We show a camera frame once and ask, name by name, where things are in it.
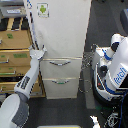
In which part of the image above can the bottom fridge drawer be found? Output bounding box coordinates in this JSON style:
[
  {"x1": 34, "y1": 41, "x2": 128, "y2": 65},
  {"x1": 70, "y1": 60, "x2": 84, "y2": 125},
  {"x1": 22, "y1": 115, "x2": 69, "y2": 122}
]
[{"x1": 43, "y1": 78, "x2": 79, "y2": 99}]

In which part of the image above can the green android sticker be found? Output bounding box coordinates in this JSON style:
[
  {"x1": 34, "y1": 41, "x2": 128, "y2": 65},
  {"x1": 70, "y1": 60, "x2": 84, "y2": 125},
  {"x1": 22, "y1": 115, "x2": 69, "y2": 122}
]
[{"x1": 37, "y1": 3, "x2": 49, "y2": 18}]

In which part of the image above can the grey box on cabinet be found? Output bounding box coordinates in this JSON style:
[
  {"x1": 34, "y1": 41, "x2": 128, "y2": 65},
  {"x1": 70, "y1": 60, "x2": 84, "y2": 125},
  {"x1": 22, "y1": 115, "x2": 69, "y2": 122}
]
[{"x1": 0, "y1": 6, "x2": 26, "y2": 18}]

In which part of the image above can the coiled grey cable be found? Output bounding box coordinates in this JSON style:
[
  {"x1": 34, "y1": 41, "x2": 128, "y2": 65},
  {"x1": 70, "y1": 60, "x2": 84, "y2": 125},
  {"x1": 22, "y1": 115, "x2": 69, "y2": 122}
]
[{"x1": 78, "y1": 43, "x2": 100, "y2": 94}]

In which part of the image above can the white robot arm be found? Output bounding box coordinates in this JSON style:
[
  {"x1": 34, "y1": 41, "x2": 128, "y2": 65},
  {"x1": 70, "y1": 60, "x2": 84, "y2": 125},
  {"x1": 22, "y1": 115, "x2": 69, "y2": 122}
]
[{"x1": 0, "y1": 48, "x2": 47, "y2": 128}]

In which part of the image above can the white fridge door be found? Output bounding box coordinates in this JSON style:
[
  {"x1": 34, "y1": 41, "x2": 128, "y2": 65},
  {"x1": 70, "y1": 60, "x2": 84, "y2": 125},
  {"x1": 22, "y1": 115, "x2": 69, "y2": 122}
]
[{"x1": 23, "y1": 0, "x2": 91, "y2": 58}]

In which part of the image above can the wooden drawer cabinet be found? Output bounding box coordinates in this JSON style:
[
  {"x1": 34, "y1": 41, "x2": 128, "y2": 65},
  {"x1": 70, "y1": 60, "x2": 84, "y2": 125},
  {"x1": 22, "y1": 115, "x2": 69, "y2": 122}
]
[{"x1": 0, "y1": 17, "x2": 41, "y2": 95}]

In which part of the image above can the white refrigerator cabinet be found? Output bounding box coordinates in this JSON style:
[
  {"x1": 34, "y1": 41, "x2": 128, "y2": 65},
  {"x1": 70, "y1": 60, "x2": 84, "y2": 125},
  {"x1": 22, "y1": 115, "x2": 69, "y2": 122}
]
[{"x1": 23, "y1": 0, "x2": 92, "y2": 99}]

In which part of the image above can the middle fridge drawer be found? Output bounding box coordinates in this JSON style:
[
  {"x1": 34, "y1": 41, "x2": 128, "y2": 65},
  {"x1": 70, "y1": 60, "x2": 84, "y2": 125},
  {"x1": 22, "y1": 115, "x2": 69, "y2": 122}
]
[{"x1": 40, "y1": 59, "x2": 82, "y2": 79}]

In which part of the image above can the white blue robot body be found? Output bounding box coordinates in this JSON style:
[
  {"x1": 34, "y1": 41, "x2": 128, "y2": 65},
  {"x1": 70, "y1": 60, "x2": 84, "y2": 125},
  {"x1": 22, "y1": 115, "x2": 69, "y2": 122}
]
[{"x1": 92, "y1": 34, "x2": 128, "y2": 106}]

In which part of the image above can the fridge drawer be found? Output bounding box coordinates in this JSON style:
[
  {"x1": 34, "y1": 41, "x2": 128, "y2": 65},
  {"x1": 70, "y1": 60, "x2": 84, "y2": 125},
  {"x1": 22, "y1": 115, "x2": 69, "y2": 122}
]
[
  {"x1": 43, "y1": 78, "x2": 79, "y2": 99},
  {"x1": 40, "y1": 59, "x2": 82, "y2": 79}
]

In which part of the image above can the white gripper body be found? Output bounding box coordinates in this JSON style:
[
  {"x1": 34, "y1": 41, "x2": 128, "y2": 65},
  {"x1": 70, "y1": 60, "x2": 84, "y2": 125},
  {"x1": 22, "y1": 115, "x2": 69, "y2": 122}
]
[{"x1": 30, "y1": 50, "x2": 42, "y2": 60}]

